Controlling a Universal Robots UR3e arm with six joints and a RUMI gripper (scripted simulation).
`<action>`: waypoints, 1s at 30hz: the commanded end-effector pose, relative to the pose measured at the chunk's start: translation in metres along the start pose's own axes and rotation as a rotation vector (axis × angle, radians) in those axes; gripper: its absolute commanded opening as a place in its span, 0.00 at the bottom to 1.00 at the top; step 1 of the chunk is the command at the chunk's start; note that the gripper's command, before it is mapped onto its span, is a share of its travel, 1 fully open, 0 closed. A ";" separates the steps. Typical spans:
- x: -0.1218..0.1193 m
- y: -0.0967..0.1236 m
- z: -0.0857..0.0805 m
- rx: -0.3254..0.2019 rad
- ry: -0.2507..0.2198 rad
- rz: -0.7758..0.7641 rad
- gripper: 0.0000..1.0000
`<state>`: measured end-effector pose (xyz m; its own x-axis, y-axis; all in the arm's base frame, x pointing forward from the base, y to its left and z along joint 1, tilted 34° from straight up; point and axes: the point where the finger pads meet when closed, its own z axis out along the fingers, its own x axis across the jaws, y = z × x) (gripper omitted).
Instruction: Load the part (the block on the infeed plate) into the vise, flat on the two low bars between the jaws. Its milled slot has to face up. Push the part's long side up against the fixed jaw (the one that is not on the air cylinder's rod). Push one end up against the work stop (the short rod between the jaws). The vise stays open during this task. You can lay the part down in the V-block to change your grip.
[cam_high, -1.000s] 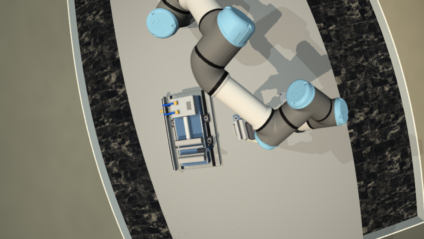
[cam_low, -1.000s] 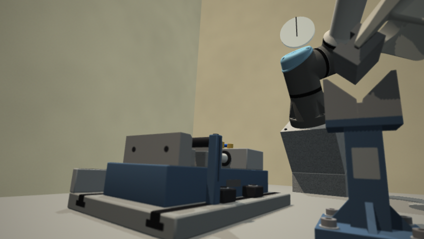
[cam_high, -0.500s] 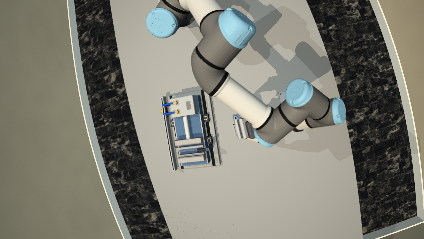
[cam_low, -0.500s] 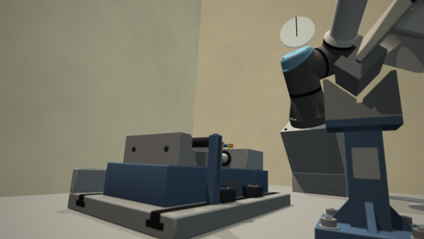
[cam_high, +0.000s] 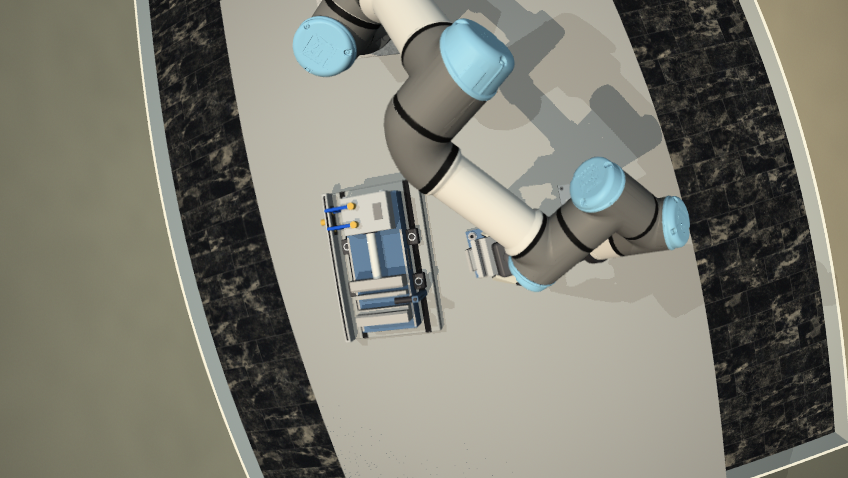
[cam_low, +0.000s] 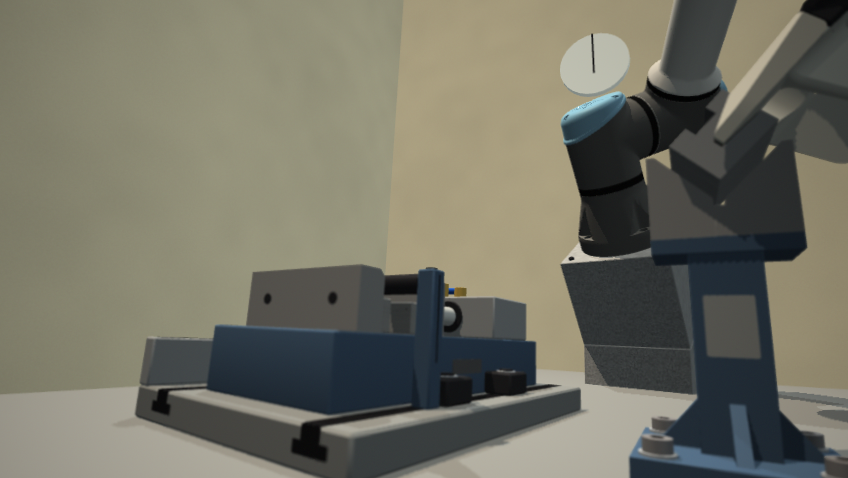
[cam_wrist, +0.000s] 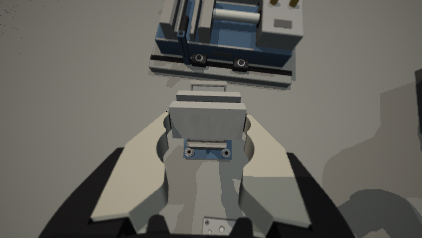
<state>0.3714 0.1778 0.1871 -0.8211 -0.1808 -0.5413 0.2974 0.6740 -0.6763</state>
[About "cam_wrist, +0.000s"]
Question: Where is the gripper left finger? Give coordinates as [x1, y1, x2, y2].
[38, 110, 172, 238]

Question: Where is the grey flat bar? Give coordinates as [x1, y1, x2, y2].
[174, 0, 188, 40]

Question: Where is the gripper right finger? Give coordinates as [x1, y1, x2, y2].
[238, 112, 355, 238]

